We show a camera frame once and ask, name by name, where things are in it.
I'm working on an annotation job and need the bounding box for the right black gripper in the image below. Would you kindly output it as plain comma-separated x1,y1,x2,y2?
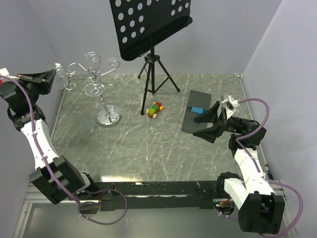
193,101,250,144

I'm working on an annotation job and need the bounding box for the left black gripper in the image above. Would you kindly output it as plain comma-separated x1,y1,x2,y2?
16,69,56,105

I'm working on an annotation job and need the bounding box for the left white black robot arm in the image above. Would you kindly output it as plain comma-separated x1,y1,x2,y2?
0,68,98,204

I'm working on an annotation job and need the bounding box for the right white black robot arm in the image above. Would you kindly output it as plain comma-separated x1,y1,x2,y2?
193,100,285,235

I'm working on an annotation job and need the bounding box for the chrome wine glass rack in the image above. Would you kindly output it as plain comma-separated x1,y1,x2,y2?
64,51,125,128

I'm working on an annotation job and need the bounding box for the blue lego brick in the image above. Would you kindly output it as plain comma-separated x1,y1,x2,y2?
191,107,207,115

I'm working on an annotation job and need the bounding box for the grey lego baseplate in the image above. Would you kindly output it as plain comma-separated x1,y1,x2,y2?
181,90,211,133

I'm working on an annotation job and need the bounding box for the colourful lego toy car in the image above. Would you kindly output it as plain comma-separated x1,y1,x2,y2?
146,102,164,119

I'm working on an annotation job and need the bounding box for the black perforated music stand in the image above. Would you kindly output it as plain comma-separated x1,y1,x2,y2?
109,0,193,115

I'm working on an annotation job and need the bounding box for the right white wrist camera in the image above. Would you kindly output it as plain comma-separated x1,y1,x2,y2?
220,93,239,120

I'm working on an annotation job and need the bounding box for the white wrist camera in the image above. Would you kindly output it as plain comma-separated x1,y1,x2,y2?
220,93,239,120
0,68,14,82

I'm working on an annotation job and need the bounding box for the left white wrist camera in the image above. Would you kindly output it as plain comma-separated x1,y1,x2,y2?
0,68,14,82

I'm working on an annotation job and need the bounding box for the purple cable loop under rail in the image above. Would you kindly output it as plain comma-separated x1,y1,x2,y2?
78,190,128,227

